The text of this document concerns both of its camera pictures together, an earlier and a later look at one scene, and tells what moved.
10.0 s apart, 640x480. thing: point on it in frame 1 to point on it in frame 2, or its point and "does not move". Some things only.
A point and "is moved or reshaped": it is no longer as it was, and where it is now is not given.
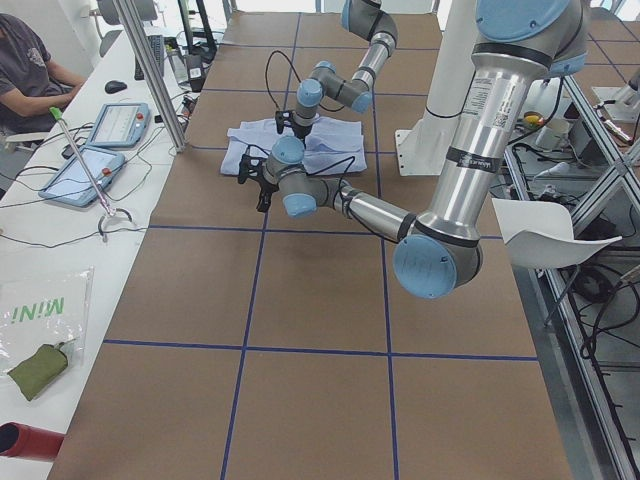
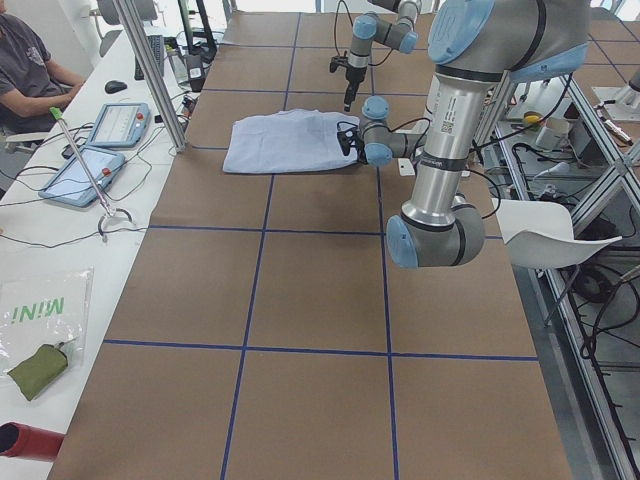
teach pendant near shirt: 119,125 does not move
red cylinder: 27,442 does not move
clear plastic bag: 44,306 does not move
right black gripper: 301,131 to 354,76
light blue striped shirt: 331,146 is moved or reshaped
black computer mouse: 114,86 does not move
